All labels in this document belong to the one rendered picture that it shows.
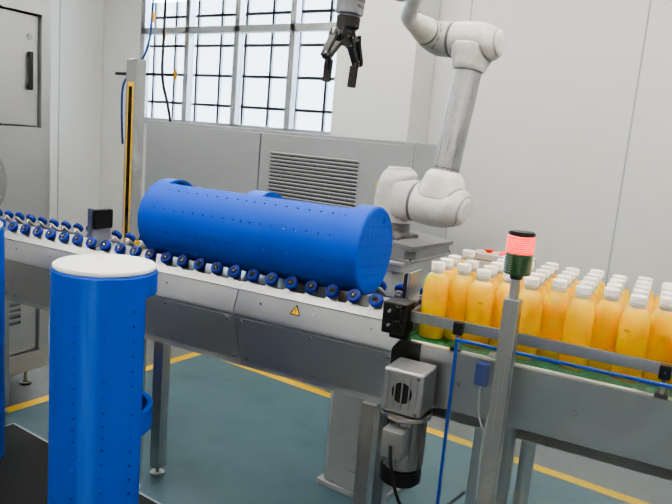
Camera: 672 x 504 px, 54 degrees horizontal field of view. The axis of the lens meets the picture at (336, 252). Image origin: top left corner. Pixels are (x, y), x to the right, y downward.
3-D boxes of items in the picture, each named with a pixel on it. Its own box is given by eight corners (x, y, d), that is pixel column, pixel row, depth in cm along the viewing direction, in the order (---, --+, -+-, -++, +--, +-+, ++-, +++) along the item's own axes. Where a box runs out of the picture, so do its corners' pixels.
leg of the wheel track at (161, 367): (156, 468, 279) (162, 325, 268) (167, 473, 276) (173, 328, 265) (147, 474, 274) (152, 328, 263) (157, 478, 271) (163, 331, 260)
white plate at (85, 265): (92, 278, 166) (92, 282, 166) (177, 266, 188) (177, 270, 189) (31, 259, 182) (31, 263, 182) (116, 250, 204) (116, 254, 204)
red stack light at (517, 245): (508, 248, 157) (511, 232, 156) (536, 253, 154) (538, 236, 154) (502, 251, 151) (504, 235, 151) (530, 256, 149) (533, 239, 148)
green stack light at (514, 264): (506, 269, 158) (508, 249, 157) (533, 273, 155) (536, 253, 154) (499, 273, 152) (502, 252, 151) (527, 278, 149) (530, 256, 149)
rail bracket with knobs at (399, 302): (392, 329, 193) (395, 295, 191) (415, 334, 190) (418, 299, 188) (378, 336, 185) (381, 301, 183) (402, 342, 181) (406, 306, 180)
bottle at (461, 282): (446, 340, 186) (454, 271, 183) (441, 333, 193) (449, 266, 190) (471, 342, 186) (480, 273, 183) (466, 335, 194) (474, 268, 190)
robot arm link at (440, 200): (422, 223, 263) (472, 234, 251) (401, 220, 251) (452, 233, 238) (465, 27, 254) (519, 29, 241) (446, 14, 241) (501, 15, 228)
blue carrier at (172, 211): (184, 252, 262) (192, 181, 260) (386, 292, 223) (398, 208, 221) (132, 254, 237) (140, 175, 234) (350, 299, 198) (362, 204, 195)
